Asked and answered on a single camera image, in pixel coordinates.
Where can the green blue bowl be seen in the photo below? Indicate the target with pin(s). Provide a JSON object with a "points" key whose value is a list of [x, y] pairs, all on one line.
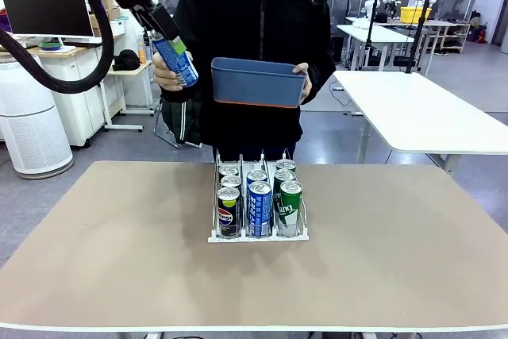
{"points": [[51, 46]]}

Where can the white cabinet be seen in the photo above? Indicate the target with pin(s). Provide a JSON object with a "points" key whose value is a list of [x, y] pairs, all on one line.
{"points": [[75, 93]]}

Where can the black garment, white stripes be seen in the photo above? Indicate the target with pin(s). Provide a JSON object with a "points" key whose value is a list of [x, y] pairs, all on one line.
{"points": [[178, 124]]}

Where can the white background table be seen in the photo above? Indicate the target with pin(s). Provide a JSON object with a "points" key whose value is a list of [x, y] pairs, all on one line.
{"points": [[377, 33]]}

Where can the blue Pocari can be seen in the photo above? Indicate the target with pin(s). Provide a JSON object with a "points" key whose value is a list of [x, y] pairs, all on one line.
{"points": [[184, 71], [257, 175], [259, 212]]}

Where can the person's left forearm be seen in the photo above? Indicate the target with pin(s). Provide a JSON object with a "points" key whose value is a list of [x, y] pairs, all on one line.
{"points": [[321, 77]]}

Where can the clear plastic can dispenser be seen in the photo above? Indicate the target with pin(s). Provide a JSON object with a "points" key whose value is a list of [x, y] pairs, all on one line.
{"points": [[258, 239]]}

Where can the black Pepsi can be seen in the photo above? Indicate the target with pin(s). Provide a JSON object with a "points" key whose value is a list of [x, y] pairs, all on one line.
{"points": [[231, 181], [229, 170], [228, 216]]}

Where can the small wooden-top side table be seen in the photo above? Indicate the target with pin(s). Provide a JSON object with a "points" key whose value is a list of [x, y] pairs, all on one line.
{"points": [[131, 69]]}

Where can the white cylindrical air purifier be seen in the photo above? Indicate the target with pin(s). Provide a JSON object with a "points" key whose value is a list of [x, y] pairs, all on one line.
{"points": [[31, 124]]}

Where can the red fire extinguisher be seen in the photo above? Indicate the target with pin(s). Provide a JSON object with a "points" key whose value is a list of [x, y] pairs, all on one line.
{"points": [[481, 35]]}

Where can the yellow plastic bin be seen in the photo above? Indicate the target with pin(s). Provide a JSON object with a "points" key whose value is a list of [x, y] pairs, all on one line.
{"points": [[409, 15]]}

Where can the person in black jacket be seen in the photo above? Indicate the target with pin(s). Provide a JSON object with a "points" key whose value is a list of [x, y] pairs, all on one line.
{"points": [[238, 17]]}

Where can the brown cardboard box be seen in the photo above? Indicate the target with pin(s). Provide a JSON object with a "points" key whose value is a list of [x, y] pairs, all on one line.
{"points": [[105, 13]]}

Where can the black tripod pole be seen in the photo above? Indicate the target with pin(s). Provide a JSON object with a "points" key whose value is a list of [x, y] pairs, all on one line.
{"points": [[421, 25], [373, 25]]}

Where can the orange bottle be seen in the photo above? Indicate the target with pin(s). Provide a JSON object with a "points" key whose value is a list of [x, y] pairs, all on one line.
{"points": [[142, 55]]}

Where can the green cider can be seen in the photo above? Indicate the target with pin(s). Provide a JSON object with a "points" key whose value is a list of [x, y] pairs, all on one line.
{"points": [[291, 208], [283, 176], [286, 164]]}

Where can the person's right hand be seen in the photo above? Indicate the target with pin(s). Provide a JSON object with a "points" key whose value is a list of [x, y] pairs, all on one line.
{"points": [[160, 77]]}

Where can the black cap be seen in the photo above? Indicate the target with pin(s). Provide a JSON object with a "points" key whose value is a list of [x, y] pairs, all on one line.
{"points": [[126, 60]]}

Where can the black computer monitor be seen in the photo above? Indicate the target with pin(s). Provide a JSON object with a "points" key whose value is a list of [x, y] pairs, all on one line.
{"points": [[47, 11]]}

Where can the white desk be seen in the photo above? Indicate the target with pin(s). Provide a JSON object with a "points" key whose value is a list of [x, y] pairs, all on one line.
{"points": [[416, 109]]}

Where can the person's left hand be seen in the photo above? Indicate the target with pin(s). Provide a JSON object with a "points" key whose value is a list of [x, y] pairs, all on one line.
{"points": [[307, 85]]}

